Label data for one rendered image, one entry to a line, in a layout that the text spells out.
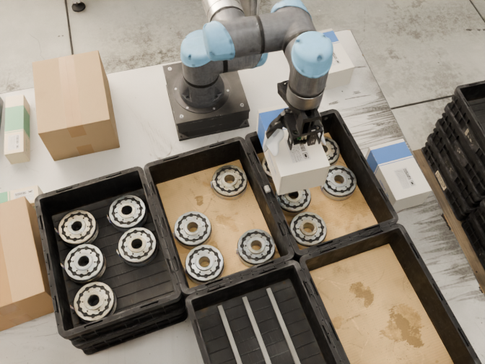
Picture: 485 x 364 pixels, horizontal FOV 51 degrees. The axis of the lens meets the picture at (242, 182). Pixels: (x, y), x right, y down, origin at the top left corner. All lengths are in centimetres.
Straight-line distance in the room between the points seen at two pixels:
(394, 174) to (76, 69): 108
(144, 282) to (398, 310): 67
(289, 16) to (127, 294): 81
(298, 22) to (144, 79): 101
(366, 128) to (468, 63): 146
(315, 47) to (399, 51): 218
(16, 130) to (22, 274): 57
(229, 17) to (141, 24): 216
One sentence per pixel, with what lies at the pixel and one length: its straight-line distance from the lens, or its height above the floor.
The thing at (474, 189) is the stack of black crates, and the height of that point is 37.
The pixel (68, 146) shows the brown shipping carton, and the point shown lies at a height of 76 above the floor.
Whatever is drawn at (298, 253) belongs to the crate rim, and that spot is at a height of 93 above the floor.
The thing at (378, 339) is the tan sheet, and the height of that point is 83.
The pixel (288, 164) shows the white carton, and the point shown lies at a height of 114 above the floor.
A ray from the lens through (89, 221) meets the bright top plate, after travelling 147.
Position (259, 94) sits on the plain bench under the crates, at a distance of 187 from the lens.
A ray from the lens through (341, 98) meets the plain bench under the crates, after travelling 189.
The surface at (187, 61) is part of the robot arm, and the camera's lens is 157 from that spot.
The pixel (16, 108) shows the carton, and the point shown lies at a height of 76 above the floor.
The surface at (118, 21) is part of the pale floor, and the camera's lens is 322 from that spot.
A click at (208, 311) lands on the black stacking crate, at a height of 83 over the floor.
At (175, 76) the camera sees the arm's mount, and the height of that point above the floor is 81.
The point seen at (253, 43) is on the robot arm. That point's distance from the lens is 101.
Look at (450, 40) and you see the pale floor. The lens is 329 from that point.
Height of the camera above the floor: 214
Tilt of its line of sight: 60 degrees down
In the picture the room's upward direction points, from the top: 1 degrees clockwise
